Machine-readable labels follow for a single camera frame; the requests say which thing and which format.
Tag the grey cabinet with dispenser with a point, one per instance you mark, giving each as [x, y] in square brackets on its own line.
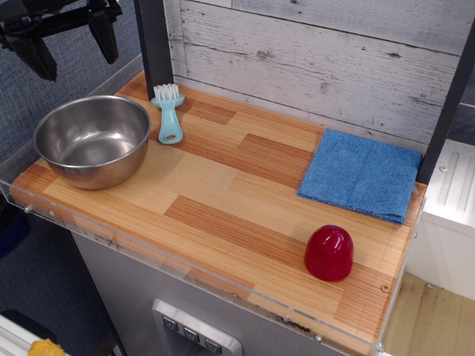
[129, 287]

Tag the dark right vertical post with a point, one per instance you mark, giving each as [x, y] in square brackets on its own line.
[453, 98]

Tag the stainless steel bowl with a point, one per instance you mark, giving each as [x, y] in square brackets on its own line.
[95, 142]

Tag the dark vertical post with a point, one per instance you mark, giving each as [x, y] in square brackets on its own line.
[154, 43]
[453, 98]

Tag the red upturned plastic cup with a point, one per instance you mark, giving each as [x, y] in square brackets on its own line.
[329, 254]

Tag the clear acrylic counter guard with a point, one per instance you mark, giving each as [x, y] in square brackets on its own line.
[227, 218]

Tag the light blue scrub brush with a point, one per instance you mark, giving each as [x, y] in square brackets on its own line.
[167, 98]

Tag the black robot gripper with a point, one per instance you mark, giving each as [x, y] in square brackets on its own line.
[27, 22]

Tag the white ribbed box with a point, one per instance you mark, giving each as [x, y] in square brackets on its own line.
[442, 252]

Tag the blue towel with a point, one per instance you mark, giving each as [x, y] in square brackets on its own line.
[363, 175]

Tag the dark left vertical post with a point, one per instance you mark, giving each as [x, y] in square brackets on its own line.
[154, 43]

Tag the yellow object at corner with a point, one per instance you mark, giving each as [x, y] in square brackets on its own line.
[45, 348]

